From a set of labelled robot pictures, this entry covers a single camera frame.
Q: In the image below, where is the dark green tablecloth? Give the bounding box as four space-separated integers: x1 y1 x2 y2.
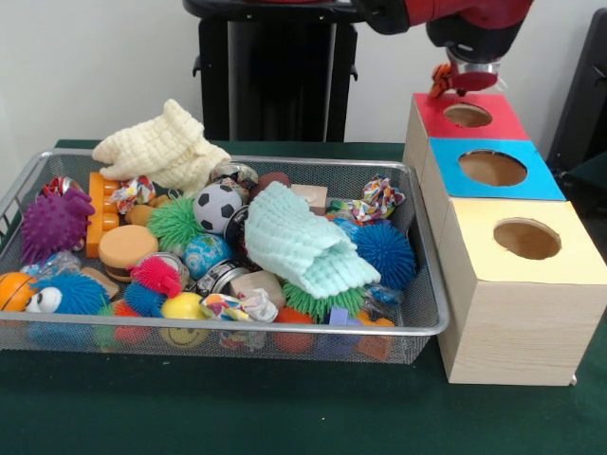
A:
0 137 607 455
561 150 607 191

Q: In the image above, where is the black and white soccer ball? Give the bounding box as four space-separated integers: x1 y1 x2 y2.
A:
193 183 244 234

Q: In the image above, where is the black upright panel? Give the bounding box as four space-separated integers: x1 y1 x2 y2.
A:
544 8 607 167

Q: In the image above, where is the cream knitted cloth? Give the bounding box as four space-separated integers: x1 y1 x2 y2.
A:
92 99 232 198

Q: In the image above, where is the orange tiger striped plush toy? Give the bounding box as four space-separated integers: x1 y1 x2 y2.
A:
430 64 459 100

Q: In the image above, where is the clear mesh toy bin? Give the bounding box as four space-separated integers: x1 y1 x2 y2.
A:
0 147 451 366

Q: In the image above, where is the purple spiky rubber ball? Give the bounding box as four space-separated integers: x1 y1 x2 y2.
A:
19 188 96 266

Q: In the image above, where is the orange toy burger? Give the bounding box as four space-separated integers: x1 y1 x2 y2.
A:
98 225 160 284

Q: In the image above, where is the wooden three-hole box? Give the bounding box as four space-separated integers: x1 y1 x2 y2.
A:
401 92 607 386

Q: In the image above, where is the multicolour knotted rope toy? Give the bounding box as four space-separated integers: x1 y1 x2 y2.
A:
326 174 407 224

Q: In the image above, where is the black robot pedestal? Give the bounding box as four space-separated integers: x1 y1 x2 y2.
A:
182 0 383 142

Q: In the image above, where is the pink spiky rubber ball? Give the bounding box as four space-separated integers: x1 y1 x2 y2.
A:
128 258 184 300

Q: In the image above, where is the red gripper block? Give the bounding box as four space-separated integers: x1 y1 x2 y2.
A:
448 70 501 94

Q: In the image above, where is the orange basketball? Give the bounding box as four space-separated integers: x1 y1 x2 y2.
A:
0 272 39 313

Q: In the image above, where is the small green spiky ball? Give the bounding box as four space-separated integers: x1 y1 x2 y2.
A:
146 196 206 252

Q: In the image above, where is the blue spiky rubber ball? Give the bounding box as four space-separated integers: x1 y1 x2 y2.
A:
353 222 417 291

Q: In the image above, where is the mint knitted cloth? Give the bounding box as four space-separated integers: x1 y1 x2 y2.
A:
244 181 383 300

